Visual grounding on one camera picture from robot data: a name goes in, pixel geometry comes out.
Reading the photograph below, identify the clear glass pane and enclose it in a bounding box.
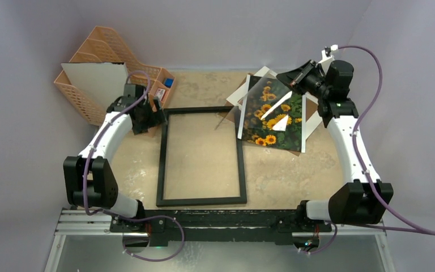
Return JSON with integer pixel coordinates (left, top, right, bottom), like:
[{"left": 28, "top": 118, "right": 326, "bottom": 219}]
[{"left": 218, "top": 73, "right": 305, "bottom": 134}]

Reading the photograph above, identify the sunflower photo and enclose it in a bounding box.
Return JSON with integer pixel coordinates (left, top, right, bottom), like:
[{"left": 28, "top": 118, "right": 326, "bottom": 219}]
[{"left": 236, "top": 74, "right": 308, "bottom": 154}]

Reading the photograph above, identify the black picture frame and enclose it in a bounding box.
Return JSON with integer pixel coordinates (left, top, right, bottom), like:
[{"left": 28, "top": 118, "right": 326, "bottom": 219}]
[{"left": 156, "top": 106, "right": 248, "bottom": 207}]

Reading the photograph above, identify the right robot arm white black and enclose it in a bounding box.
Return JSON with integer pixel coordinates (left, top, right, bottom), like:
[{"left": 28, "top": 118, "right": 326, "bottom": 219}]
[{"left": 276, "top": 60, "right": 394, "bottom": 231}]

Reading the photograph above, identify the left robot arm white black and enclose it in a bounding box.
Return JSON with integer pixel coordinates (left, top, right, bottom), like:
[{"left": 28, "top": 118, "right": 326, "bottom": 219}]
[{"left": 63, "top": 83, "right": 167, "bottom": 232}]

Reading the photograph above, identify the red white small box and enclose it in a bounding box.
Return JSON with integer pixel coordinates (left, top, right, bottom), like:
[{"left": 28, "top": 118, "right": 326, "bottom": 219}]
[{"left": 155, "top": 88, "right": 166, "bottom": 101}]

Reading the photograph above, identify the brown backing board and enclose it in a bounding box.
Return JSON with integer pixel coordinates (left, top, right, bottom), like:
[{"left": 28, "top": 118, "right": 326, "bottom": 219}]
[{"left": 225, "top": 73, "right": 316, "bottom": 156}]

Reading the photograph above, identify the blue small box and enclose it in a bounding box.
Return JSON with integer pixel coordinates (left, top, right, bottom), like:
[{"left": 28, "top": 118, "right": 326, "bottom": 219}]
[{"left": 164, "top": 78, "right": 174, "bottom": 88}]

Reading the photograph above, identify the white folder board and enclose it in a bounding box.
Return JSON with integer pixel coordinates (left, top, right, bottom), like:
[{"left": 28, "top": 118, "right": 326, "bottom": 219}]
[{"left": 54, "top": 62, "right": 128, "bottom": 126}]

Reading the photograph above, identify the orange plastic file organizer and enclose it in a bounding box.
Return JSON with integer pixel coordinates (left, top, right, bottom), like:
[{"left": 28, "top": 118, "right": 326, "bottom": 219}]
[{"left": 54, "top": 26, "right": 177, "bottom": 126}]

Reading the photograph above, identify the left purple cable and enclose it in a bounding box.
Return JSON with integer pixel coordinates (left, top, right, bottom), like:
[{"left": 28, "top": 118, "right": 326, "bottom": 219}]
[{"left": 82, "top": 70, "right": 186, "bottom": 263}]

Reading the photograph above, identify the purple cable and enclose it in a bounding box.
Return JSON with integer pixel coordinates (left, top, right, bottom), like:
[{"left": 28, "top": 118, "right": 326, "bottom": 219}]
[
  {"left": 82, "top": 70, "right": 186, "bottom": 263},
  {"left": 298, "top": 45, "right": 435, "bottom": 256}
]

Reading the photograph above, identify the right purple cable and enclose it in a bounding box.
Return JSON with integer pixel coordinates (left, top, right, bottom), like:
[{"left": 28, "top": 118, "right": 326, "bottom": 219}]
[{"left": 298, "top": 45, "right": 435, "bottom": 256}]

